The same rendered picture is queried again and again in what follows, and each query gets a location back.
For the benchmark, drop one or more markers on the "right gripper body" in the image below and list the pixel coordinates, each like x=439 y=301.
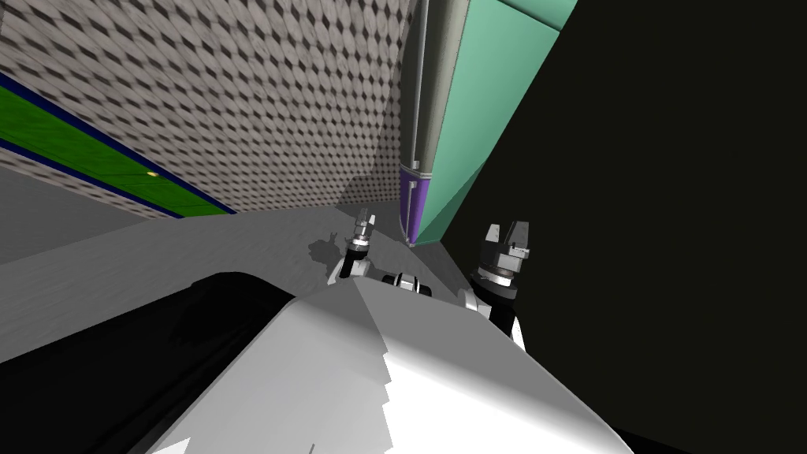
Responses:
x=501 y=258

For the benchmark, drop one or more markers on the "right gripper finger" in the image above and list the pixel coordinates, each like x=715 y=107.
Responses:
x=492 y=234
x=518 y=235

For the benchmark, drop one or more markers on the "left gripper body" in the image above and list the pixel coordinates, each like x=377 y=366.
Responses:
x=360 y=236

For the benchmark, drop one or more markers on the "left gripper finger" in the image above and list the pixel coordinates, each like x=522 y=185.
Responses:
x=362 y=217
x=372 y=222

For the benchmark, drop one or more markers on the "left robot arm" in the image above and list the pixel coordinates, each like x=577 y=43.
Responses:
x=345 y=266

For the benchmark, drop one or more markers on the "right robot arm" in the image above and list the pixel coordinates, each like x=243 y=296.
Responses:
x=499 y=302

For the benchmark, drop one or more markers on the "purple drawer front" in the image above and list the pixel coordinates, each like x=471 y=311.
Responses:
x=419 y=202

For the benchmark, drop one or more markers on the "teal cupboard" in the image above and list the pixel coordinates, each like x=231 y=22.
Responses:
x=492 y=113

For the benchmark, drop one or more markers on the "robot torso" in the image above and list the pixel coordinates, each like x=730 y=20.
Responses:
x=403 y=378

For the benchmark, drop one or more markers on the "grey cupboard door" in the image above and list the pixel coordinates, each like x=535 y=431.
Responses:
x=444 y=75

